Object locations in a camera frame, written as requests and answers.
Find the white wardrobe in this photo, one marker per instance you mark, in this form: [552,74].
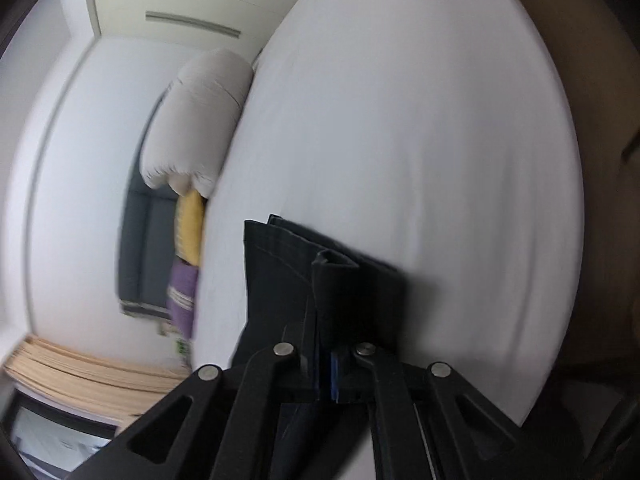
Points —
[200,0]

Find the folded white duvet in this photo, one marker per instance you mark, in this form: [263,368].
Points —
[195,125]

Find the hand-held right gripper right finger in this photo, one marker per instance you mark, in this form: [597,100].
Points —
[339,372]

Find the white bed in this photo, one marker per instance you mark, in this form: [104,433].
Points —
[400,175]

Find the beige curtain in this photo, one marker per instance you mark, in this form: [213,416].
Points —
[85,372]

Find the purple pillow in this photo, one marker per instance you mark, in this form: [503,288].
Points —
[181,297]

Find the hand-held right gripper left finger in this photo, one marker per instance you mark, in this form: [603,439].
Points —
[300,355]

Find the black pants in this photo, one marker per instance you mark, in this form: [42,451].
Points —
[300,280]

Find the yellow pillow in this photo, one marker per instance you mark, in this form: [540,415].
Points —
[191,227]

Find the dark grey headboard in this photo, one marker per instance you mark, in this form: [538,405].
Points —
[145,240]

